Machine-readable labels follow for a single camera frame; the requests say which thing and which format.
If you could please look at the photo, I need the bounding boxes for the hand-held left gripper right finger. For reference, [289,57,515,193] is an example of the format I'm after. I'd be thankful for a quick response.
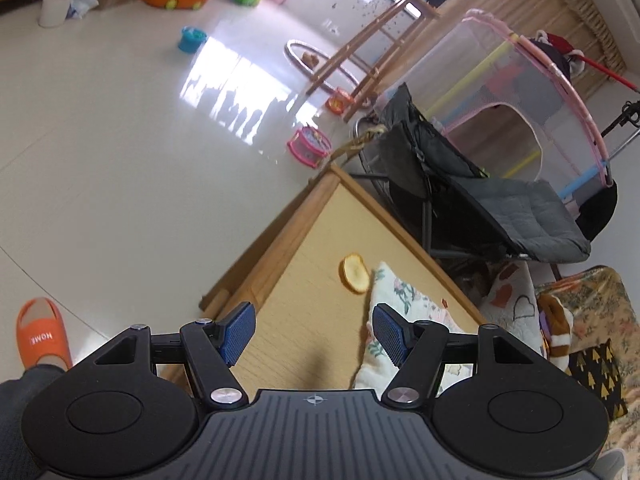
[371,302,543,407]

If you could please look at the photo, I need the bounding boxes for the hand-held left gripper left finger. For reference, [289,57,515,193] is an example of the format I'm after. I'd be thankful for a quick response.
[94,301,257,407]

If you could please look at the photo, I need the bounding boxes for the white floral baby garment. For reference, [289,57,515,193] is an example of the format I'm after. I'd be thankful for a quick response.
[352,261,476,396]

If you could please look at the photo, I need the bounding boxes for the dried orange slice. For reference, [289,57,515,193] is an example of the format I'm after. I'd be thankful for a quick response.
[340,253,372,294]

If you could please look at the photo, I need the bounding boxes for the wooden table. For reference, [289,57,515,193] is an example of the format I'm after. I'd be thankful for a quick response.
[199,164,488,396]

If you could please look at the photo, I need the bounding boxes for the heart print quilt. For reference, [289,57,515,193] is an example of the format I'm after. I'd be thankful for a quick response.
[482,260,556,361]

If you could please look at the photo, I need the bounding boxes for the brown white plush toy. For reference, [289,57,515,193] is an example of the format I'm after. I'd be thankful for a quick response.
[537,292,576,371]

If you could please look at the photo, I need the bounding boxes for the grey folding chair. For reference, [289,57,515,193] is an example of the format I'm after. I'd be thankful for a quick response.
[357,82,618,266]

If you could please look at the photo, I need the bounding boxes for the pink toy drum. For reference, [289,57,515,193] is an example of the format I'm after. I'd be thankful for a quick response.
[286,126,333,168]

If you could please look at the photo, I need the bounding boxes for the orange slipper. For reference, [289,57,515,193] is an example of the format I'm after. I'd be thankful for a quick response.
[16,297,73,371]

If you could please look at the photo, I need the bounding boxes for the yellow floral blanket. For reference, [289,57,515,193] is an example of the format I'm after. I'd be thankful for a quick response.
[535,266,640,461]

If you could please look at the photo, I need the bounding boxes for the black cushion gold trees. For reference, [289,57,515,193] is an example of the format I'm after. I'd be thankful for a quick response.
[567,337,628,418]

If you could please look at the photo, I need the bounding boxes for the person's left leg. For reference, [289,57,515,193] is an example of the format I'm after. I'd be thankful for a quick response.
[0,365,66,480]

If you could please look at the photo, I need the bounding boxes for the orange toy bucket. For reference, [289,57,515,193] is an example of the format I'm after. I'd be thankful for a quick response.
[326,87,353,113]

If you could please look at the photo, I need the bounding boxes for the hula hoop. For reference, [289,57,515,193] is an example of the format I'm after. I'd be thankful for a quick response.
[285,39,361,93]

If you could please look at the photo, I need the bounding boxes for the pink mesh play tent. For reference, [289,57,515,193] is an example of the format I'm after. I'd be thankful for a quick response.
[385,8,613,206]

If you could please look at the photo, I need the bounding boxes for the blue toy bucket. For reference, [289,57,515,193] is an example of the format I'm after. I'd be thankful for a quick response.
[178,26,207,54]

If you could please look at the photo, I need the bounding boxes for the wooden bar stool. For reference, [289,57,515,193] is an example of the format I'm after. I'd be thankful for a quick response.
[305,0,443,122]

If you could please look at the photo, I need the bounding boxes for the red black plush toy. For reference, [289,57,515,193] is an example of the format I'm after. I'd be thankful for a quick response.
[530,30,583,78]

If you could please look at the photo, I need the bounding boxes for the red pole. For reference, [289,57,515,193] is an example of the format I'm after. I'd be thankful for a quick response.
[575,52,640,96]

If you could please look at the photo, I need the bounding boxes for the beige curtain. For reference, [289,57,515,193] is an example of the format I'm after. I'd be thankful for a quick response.
[500,0,631,76]

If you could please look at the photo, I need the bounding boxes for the straw rope bundle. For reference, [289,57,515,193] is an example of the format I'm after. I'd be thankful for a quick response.
[335,127,388,161]

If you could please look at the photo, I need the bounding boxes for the silver scooter handlebar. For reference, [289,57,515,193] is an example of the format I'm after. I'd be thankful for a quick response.
[600,100,640,161]

